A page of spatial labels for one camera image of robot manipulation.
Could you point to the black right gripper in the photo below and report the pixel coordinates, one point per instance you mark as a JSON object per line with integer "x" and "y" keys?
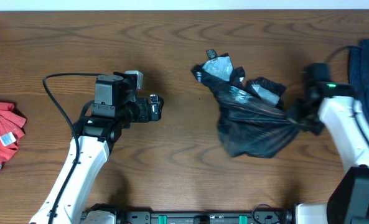
{"x": 315, "y": 127}

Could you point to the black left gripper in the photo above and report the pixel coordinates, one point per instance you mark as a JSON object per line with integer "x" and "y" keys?
{"x": 154, "y": 112}

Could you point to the black patterned shirt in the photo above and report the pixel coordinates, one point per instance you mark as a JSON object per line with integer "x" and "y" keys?
{"x": 253, "y": 119}

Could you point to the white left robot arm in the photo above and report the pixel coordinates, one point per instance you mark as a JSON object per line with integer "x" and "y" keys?
{"x": 115, "y": 107}

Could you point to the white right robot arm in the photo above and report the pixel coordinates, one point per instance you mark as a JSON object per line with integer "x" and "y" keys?
{"x": 337, "y": 108}

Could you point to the red crumpled shirt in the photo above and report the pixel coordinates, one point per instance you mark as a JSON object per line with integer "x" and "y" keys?
{"x": 11, "y": 131}

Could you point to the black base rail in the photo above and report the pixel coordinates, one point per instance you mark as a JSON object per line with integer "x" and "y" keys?
{"x": 187, "y": 217}

